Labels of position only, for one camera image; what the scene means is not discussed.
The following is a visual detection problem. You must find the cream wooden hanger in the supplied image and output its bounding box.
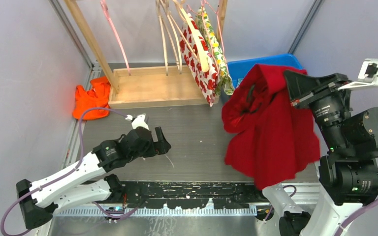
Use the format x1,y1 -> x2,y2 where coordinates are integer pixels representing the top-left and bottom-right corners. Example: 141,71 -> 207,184
172,0 -> 209,72

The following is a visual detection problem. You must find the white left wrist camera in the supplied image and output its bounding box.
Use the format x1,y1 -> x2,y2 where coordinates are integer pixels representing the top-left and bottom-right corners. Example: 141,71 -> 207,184
125,114 -> 150,130

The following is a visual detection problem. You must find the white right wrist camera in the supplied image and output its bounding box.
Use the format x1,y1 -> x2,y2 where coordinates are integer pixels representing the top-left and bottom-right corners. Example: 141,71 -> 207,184
338,59 -> 378,90

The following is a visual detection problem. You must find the thin pink wire hanger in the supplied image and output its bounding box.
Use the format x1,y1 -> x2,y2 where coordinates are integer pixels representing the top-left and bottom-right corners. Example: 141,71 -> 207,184
201,0 -> 228,64

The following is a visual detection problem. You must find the dark red cloth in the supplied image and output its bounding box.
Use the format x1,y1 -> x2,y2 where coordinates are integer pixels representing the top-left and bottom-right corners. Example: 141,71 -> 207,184
221,64 -> 320,190

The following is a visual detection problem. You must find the wooden hanger rack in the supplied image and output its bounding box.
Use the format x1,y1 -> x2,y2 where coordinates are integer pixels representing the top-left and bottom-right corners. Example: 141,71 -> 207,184
63,0 -> 229,110

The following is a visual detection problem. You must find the beige wooden hanger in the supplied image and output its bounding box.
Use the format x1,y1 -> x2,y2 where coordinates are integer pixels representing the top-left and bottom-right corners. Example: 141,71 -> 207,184
162,0 -> 183,74
156,0 -> 169,76

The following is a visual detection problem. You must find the thick pink hanger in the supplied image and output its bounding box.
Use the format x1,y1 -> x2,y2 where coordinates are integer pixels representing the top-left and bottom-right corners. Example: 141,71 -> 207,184
100,0 -> 131,75

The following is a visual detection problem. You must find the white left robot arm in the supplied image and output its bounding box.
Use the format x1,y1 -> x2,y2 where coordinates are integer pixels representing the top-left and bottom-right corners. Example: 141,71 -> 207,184
16,127 -> 171,230

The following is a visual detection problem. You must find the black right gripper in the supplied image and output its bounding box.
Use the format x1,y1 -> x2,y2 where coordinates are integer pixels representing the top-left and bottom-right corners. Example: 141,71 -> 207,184
283,67 -> 351,148

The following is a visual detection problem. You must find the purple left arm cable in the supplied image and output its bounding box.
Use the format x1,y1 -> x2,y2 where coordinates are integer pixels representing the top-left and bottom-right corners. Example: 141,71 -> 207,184
0,107 -> 133,236

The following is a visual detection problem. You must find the lemon print skirt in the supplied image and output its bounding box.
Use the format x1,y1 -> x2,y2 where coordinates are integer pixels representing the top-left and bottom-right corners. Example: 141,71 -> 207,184
195,7 -> 235,95

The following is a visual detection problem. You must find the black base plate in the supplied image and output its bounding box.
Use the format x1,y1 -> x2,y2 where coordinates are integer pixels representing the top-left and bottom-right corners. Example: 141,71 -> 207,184
91,180 -> 286,211

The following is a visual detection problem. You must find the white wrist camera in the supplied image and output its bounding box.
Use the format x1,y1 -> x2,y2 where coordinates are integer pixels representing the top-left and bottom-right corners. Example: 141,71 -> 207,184
125,114 -> 150,130
338,59 -> 378,90

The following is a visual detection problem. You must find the red poppy print cloth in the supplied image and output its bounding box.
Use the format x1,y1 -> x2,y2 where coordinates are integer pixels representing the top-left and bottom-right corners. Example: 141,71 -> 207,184
179,23 -> 219,107

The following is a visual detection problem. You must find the orange cloth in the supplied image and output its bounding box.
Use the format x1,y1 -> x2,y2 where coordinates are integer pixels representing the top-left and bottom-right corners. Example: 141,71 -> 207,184
72,76 -> 111,119

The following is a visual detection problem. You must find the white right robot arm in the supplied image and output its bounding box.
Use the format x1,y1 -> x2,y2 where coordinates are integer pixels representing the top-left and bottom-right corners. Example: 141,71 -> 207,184
253,70 -> 378,236

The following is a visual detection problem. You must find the blue plastic bin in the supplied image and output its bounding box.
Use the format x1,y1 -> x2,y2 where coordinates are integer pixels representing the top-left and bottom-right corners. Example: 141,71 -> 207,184
226,53 -> 304,89

